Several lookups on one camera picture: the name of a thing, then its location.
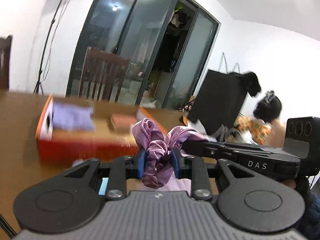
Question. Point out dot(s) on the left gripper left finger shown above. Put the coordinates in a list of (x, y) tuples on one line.
[(120, 170)]

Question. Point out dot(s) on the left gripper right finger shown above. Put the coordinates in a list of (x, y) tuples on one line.
[(193, 168)]

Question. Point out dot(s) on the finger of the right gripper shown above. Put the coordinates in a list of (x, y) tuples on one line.
[(220, 154)]

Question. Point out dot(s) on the purple satin scrunchie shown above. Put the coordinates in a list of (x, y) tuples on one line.
[(158, 171)]

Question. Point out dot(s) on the lavender fabric pouch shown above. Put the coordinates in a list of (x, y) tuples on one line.
[(70, 117)]

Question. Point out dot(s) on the red cardboard box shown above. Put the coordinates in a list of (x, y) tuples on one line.
[(60, 146)]

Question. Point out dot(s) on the small pink box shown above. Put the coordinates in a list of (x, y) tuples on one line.
[(122, 123)]

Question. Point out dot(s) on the person with dark hair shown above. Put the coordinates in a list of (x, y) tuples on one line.
[(264, 126)]

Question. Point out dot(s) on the black paper bag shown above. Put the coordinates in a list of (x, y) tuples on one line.
[(219, 100)]

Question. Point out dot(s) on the dark wooden chair centre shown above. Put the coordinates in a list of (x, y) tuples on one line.
[(101, 71)]

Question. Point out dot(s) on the dark wooden chair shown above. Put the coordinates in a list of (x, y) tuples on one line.
[(5, 50), (101, 71)]

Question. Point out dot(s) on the sliding glass door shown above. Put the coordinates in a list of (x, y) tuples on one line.
[(168, 42)]

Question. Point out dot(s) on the dark wooden chair left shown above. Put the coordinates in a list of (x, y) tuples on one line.
[(5, 50)]

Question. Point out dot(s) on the studio light on stand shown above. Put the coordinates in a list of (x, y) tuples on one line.
[(56, 37)]

